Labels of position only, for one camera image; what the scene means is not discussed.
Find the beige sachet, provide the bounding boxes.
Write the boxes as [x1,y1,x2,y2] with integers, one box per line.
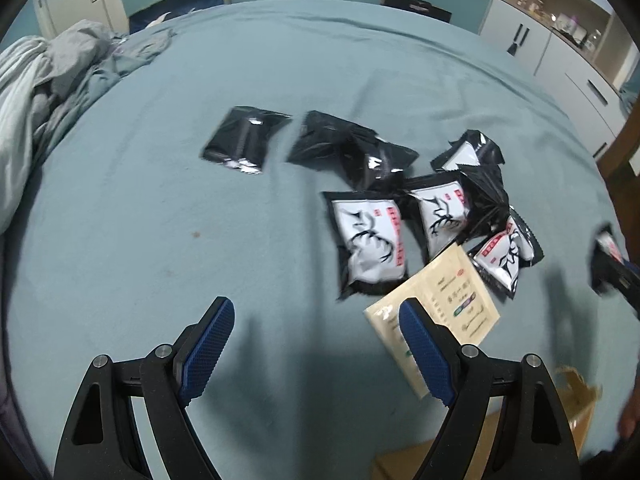
[363,244,502,401]

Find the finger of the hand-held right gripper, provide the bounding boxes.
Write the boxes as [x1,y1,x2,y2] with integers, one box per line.
[594,255,640,318]

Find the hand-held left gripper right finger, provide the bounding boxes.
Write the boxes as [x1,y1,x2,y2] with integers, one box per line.
[398,297,583,480]

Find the person's right forearm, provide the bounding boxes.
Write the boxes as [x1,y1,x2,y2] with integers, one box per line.
[617,375,640,441]

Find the white cabinet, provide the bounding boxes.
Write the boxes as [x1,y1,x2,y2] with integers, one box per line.
[480,0,636,158]

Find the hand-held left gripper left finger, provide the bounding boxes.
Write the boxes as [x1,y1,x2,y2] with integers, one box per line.
[52,296,236,480]

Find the brown cardboard box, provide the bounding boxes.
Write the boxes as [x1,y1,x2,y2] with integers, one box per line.
[372,364,603,480]

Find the bottles on cabinet shelf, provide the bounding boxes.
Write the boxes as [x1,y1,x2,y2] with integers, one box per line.
[520,0,601,51]

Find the grey crumpled blanket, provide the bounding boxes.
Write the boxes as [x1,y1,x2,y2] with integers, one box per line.
[0,20,176,236]

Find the brown wooden furniture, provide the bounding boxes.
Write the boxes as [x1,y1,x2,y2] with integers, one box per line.
[597,105,640,196]

